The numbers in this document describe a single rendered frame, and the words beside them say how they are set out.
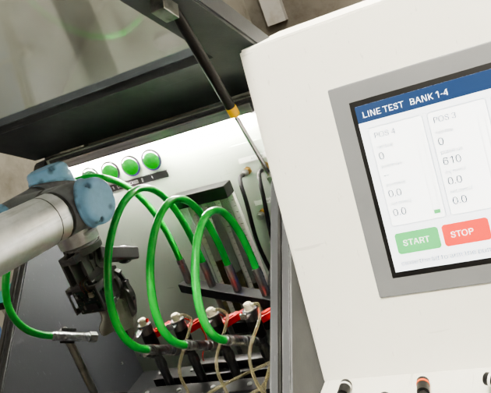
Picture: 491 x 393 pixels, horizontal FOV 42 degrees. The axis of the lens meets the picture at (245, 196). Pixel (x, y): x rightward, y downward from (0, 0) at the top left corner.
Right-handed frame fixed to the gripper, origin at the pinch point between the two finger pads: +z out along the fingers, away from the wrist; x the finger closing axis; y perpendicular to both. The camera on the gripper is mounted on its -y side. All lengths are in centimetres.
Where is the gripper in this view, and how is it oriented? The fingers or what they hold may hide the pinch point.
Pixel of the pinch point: (130, 331)
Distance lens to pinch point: 126.8
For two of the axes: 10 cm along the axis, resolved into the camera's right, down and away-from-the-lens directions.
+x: 8.7, -2.1, -4.5
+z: 3.5, 9.0, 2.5
